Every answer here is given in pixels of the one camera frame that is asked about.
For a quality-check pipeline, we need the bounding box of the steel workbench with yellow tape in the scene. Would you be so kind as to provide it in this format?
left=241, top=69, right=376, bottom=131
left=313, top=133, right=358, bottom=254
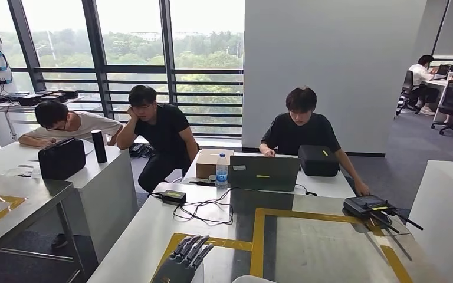
left=87, top=182, right=446, bottom=283
left=0, top=172, right=84, bottom=283

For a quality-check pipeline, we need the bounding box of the black power adapter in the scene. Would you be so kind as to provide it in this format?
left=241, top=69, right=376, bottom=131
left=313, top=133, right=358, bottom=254
left=150, top=189, right=188, bottom=206

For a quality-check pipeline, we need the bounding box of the black window railing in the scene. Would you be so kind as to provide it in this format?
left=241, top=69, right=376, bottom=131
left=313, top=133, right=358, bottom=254
left=9, top=65, right=245, bottom=138

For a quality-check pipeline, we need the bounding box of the small cardboard box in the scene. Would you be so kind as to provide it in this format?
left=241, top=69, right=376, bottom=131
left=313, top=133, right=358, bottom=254
left=195, top=148, right=235, bottom=180

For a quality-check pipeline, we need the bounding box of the steel table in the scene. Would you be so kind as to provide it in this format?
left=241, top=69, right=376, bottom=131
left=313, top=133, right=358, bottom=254
left=0, top=96, right=84, bottom=142

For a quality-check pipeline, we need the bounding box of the black bottle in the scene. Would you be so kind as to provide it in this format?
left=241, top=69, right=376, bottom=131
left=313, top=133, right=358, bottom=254
left=90, top=129, right=109, bottom=164

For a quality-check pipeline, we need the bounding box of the grey laptop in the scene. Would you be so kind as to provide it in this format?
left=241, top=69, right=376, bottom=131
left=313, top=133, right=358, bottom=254
left=228, top=155, right=301, bottom=193

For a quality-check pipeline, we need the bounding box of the clear water bottle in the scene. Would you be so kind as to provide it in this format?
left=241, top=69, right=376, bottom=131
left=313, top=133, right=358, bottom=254
left=215, top=153, right=229, bottom=190

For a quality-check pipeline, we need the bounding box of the black router with antennas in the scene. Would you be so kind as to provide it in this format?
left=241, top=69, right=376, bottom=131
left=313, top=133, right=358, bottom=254
left=343, top=194, right=424, bottom=235

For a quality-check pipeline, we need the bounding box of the black cable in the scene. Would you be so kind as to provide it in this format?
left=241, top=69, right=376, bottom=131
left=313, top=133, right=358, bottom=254
left=172, top=186, right=236, bottom=226

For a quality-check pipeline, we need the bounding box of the white plastic car part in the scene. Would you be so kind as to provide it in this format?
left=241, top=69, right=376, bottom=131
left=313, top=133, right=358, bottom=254
left=232, top=275, right=276, bottom=283

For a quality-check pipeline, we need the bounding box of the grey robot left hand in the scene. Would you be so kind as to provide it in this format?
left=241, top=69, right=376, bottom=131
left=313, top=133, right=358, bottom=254
left=151, top=235, right=215, bottom=283

